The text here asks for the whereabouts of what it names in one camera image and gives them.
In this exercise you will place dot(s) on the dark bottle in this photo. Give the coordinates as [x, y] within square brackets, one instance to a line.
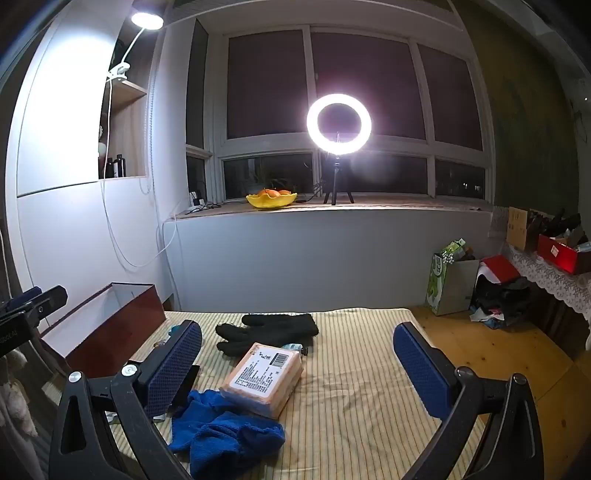
[120, 167]
[111, 169]

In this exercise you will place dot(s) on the red cloth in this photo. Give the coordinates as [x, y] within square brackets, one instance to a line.
[501, 270]

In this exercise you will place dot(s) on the blue collapsible silicone funnel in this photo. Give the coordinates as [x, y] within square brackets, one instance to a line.
[175, 330]

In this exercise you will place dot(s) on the black tripod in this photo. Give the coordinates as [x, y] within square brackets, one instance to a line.
[333, 180]

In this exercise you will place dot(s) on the wooden wall shelf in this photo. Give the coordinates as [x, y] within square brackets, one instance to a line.
[129, 129]

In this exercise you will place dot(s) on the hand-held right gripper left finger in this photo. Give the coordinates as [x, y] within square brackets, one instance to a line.
[173, 369]

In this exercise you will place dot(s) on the blue towel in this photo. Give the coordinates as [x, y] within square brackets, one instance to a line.
[221, 438]

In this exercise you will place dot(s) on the small light blue bottle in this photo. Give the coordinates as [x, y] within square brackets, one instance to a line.
[293, 346]

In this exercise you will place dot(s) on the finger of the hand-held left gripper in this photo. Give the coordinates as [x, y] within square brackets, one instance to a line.
[48, 300]

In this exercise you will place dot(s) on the white lace tablecloth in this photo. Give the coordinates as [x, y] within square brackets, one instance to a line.
[545, 277]

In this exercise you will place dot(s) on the red cardboard box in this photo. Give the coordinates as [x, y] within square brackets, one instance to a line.
[558, 254]

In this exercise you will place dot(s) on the black power adapter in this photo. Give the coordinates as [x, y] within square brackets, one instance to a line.
[198, 201]

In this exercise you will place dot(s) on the green printed paper bag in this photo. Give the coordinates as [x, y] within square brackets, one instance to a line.
[455, 286]

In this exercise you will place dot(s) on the person's left hand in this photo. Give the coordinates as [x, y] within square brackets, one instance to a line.
[16, 392]

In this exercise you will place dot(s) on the black knit glove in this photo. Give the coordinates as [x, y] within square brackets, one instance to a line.
[270, 330]

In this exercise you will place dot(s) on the red board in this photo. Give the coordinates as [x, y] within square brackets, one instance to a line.
[106, 337]

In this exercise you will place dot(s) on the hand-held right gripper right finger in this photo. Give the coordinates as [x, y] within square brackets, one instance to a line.
[420, 364]

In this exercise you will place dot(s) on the window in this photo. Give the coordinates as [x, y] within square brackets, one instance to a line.
[268, 83]

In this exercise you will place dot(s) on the yellow fruit bowl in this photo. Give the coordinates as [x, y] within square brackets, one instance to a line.
[268, 202]

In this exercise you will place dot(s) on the orange fruit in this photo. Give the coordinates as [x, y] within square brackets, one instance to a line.
[283, 192]
[268, 192]

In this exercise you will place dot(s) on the dark clothes pile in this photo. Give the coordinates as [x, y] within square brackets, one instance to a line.
[503, 300]

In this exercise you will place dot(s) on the orange tissue pack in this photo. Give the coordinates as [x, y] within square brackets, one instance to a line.
[263, 378]

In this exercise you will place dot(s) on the striped bed sheet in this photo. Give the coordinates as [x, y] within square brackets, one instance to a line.
[351, 415]

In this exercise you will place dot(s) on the white clip lamp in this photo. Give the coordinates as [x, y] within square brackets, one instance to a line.
[147, 21]

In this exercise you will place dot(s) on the brown cardboard box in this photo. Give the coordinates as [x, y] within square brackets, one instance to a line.
[517, 226]

